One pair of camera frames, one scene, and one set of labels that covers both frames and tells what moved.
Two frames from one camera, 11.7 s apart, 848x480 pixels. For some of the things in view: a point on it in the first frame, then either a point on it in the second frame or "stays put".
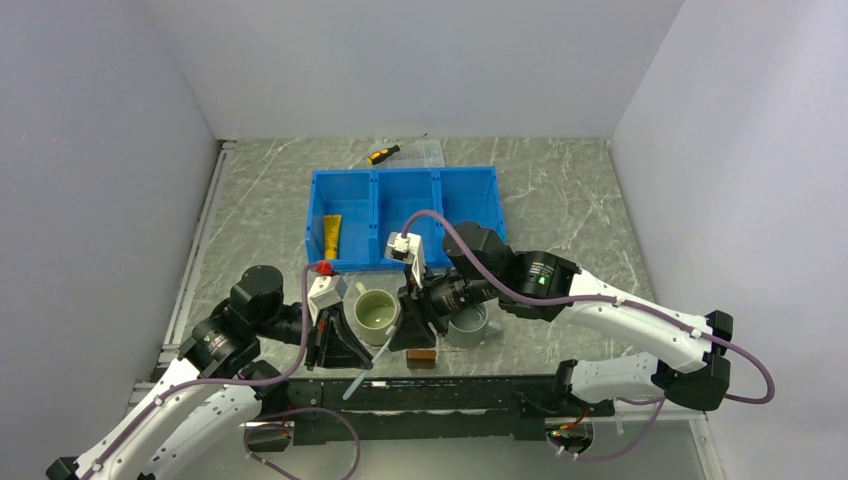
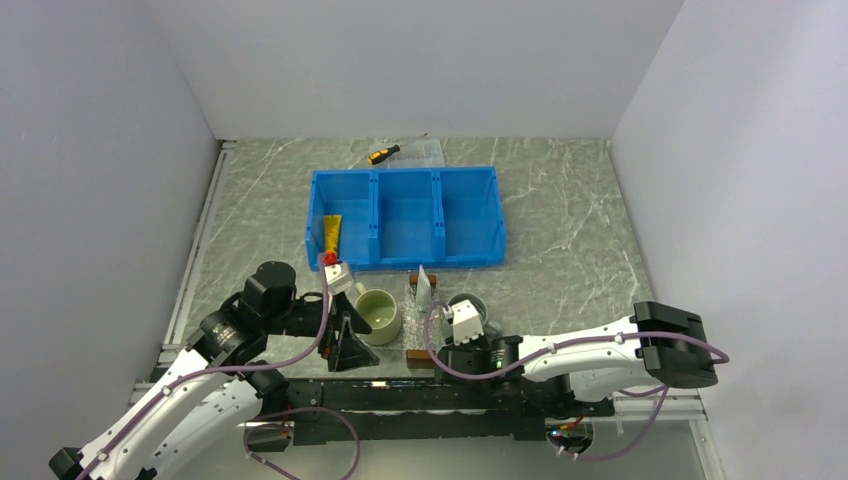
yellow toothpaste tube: (332, 227) stays put
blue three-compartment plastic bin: (373, 204) stays put
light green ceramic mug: (374, 311) stays put
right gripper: (414, 331) -> (460, 347)
